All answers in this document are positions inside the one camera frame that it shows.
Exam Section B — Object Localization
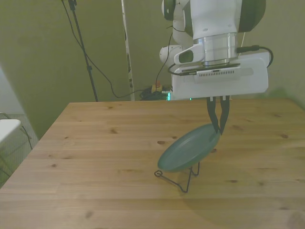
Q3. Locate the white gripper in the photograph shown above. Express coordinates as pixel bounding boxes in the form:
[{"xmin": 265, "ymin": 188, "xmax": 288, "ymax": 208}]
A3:
[{"xmin": 171, "ymin": 51, "xmax": 269, "ymax": 136}]

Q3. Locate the teal round plate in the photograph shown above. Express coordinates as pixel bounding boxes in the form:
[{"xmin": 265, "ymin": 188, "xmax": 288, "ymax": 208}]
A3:
[{"xmin": 157, "ymin": 123, "xmax": 221, "ymax": 174}]

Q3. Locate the white vertical partition strip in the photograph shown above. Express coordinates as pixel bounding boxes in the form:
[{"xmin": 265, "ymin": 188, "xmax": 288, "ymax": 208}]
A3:
[{"xmin": 121, "ymin": 0, "xmax": 135, "ymax": 101}]

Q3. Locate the black tripod pole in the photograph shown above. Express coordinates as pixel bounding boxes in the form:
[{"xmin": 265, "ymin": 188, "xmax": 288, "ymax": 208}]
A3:
[{"xmin": 61, "ymin": 0, "xmax": 100, "ymax": 103}]

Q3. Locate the white side table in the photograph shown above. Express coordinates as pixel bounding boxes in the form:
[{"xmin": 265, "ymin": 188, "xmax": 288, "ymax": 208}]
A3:
[{"xmin": 0, "ymin": 118, "xmax": 21, "ymax": 146}]

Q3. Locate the black gripper cable with plug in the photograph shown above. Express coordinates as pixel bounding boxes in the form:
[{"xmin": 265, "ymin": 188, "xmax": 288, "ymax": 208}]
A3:
[{"xmin": 236, "ymin": 44, "xmax": 274, "ymax": 69}]

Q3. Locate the tangled black cable bundle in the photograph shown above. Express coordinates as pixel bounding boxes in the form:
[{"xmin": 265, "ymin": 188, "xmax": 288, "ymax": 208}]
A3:
[{"xmin": 139, "ymin": 83, "xmax": 173, "ymax": 101}]

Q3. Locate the black wire plate stand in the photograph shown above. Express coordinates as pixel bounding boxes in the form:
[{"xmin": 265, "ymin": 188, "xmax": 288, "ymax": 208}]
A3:
[{"xmin": 154, "ymin": 161, "xmax": 201, "ymax": 193}]

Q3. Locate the long black tripod cable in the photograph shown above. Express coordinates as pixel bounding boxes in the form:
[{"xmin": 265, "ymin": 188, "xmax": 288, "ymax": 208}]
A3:
[{"xmin": 61, "ymin": 0, "xmax": 143, "ymax": 99}]

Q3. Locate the metal wire frame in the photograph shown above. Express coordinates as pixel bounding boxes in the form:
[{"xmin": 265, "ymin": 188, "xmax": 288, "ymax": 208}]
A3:
[{"xmin": 0, "ymin": 112, "xmax": 33, "ymax": 184}]

